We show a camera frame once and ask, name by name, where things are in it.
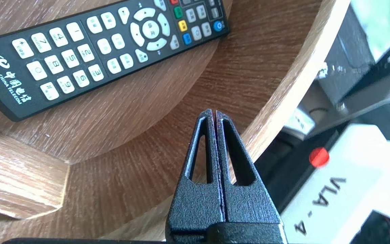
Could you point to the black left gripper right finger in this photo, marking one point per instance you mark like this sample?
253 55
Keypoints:
249 206

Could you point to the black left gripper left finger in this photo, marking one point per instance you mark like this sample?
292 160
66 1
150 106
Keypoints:
195 206

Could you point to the round wooden side table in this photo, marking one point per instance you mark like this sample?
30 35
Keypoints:
113 162

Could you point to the white robot base body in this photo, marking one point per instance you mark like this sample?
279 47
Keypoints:
350 176

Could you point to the black TV remote control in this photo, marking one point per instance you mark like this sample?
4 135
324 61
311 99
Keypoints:
5 81

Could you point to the red round button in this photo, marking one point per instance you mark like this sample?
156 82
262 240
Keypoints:
319 157

